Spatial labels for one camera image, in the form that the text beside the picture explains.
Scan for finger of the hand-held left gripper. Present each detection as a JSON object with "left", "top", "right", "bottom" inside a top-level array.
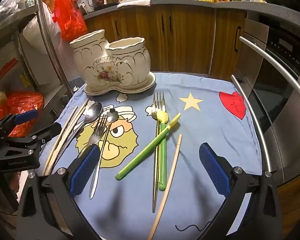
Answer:
[
  {"left": 4, "top": 122, "right": 62, "bottom": 156},
  {"left": 0, "top": 109, "right": 39, "bottom": 138}
]

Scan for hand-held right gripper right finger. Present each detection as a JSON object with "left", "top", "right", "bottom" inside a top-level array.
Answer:
[{"left": 199, "top": 142, "right": 283, "bottom": 240}]

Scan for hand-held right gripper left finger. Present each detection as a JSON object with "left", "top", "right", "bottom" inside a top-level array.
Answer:
[{"left": 15, "top": 144, "right": 102, "bottom": 240}]

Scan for wooden chopstick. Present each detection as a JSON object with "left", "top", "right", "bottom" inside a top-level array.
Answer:
[
  {"left": 42, "top": 106, "right": 79, "bottom": 175},
  {"left": 49, "top": 105, "right": 88, "bottom": 174},
  {"left": 147, "top": 134, "right": 182, "bottom": 240},
  {"left": 45, "top": 99, "right": 90, "bottom": 175}
]

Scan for small metal fork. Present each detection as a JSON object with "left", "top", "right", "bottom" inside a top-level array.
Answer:
[{"left": 77, "top": 114, "right": 108, "bottom": 155}]

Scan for green handled yellow spoon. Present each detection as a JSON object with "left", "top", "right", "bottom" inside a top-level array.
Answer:
[{"left": 156, "top": 110, "right": 169, "bottom": 192}]

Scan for green plastic utensil yellow tip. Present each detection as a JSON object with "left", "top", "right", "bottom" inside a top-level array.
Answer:
[{"left": 114, "top": 113, "right": 182, "bottom": 180}]

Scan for large wooden utensil holder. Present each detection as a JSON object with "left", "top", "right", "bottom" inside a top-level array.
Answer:
[{"left": 69, "top": 29, "right": 152, "bottom": 88}]

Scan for crumpled red plastic bag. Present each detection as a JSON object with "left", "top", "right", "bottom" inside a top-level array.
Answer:
[{"left": 0, "top": 91, "right": 44, "bottom": 138}]

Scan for blue printed cloth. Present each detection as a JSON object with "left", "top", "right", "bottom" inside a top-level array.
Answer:
[{"left": 41, "top": 71, "right": 262, "bottom": 240}]

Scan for large metal spoon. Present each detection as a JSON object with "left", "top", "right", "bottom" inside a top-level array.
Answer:
[{"left": 62, "top": 102, "right": 102, "bottom": 155}]

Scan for small flower-shaped metal spoon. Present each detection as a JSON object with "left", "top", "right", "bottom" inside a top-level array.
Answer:
[{"left": 89, "top": 109, "right": 119, "bottom": 200}]

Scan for white plastic bag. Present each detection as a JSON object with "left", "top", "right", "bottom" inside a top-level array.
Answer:
[{"left": 22, "top": 2, "right": 63, "bottom": 55}]

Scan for curved metal tube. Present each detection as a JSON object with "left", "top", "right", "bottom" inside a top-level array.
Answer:
[{"left": 33, "top": 0, "right": 74, "bottom": 97}]

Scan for white ceramic saucer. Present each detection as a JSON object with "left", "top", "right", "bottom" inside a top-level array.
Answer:
[{"left": 84, "top": 72, "right": 156, "bottom": 96}]

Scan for hanging red plastic bag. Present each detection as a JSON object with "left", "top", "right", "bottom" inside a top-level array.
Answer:
[{"left": 54, "top": 0, "right": 88, "bottom": 40}]

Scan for wooden kitchen cabinets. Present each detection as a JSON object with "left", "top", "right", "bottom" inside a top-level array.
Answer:
[{"left": 84, "top": 5, "right": 248, "bottom": 75}]

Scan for black built-in oven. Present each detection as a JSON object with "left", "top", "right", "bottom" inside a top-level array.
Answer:
[{"left": 236, "top": 12, "right": 300, "bottom": 188}]

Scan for white towel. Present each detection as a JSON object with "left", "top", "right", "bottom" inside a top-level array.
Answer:
[{"left": 117, "top": 0, "right": 152, "bottom": 8}]

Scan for grey kitchen countertop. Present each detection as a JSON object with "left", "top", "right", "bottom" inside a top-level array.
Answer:
[{"left": 84, "top": 0, "right": 300, "bottom": 34}]

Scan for curved metal handle bar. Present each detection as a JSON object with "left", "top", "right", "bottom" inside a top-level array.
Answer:
[
  {"left": 239, "top": 36, "right": 300, "bottom": 102},
  {"left": 230, "top": 74, "right": 278, "bottom": 173}
]

